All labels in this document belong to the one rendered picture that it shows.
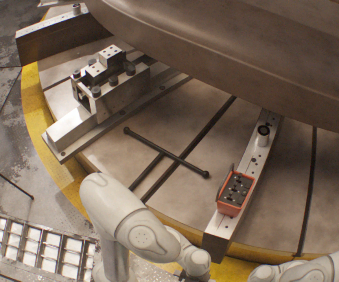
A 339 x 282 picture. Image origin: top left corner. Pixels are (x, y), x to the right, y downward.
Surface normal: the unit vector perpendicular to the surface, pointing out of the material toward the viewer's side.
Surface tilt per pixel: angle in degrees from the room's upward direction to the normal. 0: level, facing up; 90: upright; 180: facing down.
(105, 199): 17
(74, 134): 72
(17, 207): 0
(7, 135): 0
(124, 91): 90
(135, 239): 23
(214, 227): 0
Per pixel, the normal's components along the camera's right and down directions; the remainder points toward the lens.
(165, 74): 0.64, 0.33
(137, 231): -0.11, -0.25
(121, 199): 0.17, -0.76
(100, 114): 0.67, 0.57
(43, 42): 0.34, 0.72
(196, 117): 0.00, -0.65
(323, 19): -0.34, 0.72
